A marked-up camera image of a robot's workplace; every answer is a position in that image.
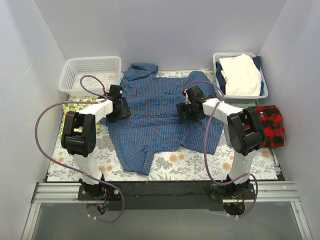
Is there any blue checkered long sleeve shirt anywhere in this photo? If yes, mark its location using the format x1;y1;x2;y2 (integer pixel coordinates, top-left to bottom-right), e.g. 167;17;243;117
101;63;216;176

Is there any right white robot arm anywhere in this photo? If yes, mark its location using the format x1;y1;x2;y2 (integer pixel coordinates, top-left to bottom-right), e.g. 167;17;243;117
176;86;266;199

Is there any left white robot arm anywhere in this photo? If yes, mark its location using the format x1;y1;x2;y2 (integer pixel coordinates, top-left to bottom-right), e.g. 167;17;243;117
61;85;131;200

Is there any left white plastic basket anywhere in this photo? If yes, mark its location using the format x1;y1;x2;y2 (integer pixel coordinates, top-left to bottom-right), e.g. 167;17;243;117
58;56;122;97

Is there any lemon print folded cloth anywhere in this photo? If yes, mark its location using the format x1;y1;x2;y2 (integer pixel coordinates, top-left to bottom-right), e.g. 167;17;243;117
58;97;97;140

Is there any floral patterned table mat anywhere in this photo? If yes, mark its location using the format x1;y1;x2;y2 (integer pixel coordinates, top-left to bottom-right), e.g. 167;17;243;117
47;69;280;181

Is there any white folded shirt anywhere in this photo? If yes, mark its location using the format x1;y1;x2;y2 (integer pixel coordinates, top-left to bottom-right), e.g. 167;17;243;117
218;53;263;97

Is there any red black plaid shirt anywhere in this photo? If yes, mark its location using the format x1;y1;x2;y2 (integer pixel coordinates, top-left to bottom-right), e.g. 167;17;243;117
253;105;285;149

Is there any navy blue folded shirt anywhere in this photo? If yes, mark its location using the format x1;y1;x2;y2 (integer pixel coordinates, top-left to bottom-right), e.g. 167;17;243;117
215;56;267;97

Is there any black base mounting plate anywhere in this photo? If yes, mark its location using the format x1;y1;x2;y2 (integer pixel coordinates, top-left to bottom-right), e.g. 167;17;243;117
77;180;257;212

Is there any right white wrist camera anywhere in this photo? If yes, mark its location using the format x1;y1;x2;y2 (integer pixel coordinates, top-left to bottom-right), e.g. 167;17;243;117
182;87;191;105

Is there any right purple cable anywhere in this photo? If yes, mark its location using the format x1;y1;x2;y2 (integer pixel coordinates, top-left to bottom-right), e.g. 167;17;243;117
182;80;258;219

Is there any purple cable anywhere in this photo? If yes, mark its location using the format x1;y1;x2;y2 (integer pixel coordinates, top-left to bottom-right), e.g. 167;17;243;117
182;80;258;219
35;74;126;223

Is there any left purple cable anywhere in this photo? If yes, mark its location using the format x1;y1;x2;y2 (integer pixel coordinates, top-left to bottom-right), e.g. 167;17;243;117
35;74;126;223

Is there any aluminium frame rail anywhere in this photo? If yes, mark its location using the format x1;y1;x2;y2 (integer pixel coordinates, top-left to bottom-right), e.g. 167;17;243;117
31;181;87;204

